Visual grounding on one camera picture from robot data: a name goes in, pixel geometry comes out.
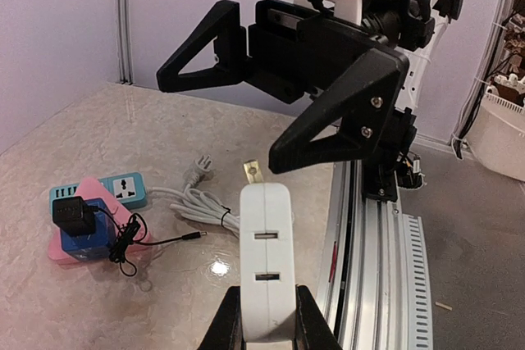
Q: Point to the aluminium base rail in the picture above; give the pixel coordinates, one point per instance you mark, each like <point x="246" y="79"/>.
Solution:
<point x="374" y="287"/>

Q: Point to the white plastic basket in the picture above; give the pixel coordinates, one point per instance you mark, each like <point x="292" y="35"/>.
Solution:
<point x="496" y="138"/>

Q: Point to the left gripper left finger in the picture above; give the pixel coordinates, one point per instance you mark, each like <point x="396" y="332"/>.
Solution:
<point x="225" y="331"/>

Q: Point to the left aluminium frame post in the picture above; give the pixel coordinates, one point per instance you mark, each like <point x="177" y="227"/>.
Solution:
<point x="124" y="53"/>

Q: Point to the pink triangular power strip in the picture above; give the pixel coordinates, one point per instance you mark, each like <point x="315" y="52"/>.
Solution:
<point x="57" y="255"/>

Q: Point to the blue cube socket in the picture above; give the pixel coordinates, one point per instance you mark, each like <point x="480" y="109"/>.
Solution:
<point x="86" y="235"/>

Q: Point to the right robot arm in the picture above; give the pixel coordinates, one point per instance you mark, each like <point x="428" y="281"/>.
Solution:
<point x="413" y="27"/>

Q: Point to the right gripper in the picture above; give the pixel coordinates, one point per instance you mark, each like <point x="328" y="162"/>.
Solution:
<point x="294" y="50"/>

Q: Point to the black power adapter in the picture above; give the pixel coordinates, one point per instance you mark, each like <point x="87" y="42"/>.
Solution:
<point x="73" y="216"/>

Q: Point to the teal power strip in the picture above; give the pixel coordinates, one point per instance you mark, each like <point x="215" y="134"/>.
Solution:
<point x="122" y="194"/>

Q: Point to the white USB charger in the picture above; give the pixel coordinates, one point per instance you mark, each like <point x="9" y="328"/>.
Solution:
<point x="267" y="280"/>

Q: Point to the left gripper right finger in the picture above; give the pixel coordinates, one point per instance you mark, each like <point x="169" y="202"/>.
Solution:
<point x="311" y="330"/>

